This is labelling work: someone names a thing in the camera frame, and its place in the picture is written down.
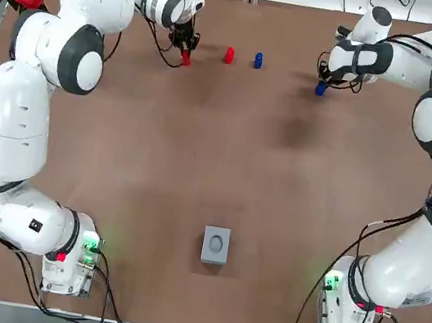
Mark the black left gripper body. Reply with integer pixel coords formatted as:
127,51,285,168
166,16,203,48

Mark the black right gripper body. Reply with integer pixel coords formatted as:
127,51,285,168
317,67,340,88

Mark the grey cube with round hole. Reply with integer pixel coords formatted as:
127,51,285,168
199,224,235,267

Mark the black right base cable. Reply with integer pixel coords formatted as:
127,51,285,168
288,209,422,323

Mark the black base cable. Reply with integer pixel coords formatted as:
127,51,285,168
288,209,422,323
8,234,187,323

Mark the black left base cable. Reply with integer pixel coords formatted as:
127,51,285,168
8,234,187,323

